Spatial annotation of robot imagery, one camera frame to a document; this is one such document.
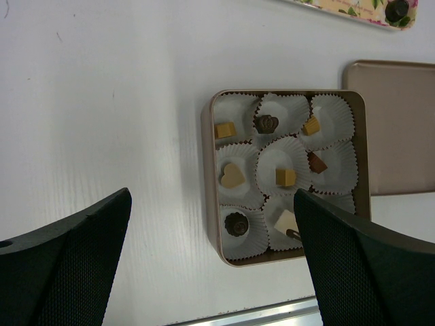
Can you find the dark crown chocolate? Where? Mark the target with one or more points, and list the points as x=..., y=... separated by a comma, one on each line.
x=266, y=124

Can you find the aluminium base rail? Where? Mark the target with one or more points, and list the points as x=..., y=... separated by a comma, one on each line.
x=304, y=311

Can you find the yellow round chocolate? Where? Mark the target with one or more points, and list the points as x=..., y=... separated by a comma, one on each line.
x=311, y=126

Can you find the yellow square chocolate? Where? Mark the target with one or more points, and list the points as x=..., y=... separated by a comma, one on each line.
x=225, y=130

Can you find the brown wedge chocolate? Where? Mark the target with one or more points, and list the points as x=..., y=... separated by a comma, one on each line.
x=316, y=164

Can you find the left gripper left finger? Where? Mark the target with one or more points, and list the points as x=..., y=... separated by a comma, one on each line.
x=62, y=273

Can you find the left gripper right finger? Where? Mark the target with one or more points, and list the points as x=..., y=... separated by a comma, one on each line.
x=362, y=272

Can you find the dark fluted round chocolate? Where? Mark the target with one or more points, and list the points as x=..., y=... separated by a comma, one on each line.
x=236, y=224

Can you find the floral tray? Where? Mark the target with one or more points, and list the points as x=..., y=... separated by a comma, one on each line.
x=368, y=11

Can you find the white paper cup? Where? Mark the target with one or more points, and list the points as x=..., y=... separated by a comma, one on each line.
x=291, y=110
x=335, y=120
x=286, y=153
x=272, y=209
x=251, y=244
x=239, y=109
x=343, y=201
x=341, y=177
x=245, y=156

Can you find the metal tongs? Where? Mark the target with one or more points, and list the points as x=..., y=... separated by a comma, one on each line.
x=293, y=234

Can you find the yellow cube chocolate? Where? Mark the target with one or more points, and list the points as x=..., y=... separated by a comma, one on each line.
x=285, y=177

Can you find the gold tin lid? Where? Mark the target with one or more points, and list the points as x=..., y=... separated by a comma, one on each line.
x=399, y=100

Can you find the gold tin box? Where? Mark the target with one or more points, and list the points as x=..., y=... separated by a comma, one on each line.
x=361, y=193

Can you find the yellow heart chocolate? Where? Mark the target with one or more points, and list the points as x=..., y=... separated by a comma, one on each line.
x=232, y=176

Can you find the white square chocolate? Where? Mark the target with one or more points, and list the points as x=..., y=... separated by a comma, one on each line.
x=285, y=222

